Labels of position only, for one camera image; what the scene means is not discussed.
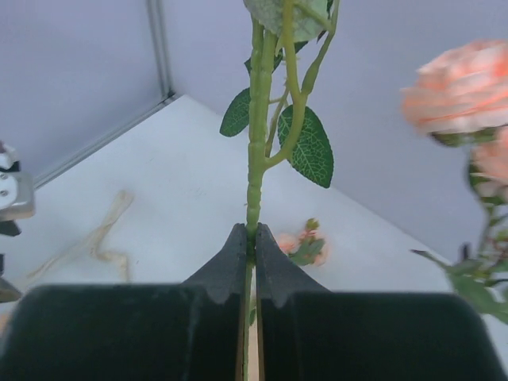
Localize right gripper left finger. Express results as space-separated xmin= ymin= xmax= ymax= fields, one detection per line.
xmin=1 ymin=224 xmax=247 ymax=380

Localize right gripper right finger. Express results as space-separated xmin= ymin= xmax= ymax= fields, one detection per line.
xmin=256 ymin=224 xmax=506 ymax=381

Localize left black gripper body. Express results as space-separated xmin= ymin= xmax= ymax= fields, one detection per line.
xmin=0 ymin=221 xmax=22 ymax=303

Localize pink rose stem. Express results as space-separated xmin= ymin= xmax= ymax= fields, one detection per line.
xmin=402 ymin=39 xmax=507 ymax=323
xmin=275 ymin=218 xmax=329 ymax=267
xmin=220 ymin=1 xmax=340 ymax=380

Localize cream ribbon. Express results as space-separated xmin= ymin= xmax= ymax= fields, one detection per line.
xmin=17 ymin=190 xmax=134 ymax=290

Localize left aluminium frame post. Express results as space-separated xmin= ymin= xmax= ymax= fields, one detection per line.
xmin=33 ymin=0 xmax=176 ymax=189

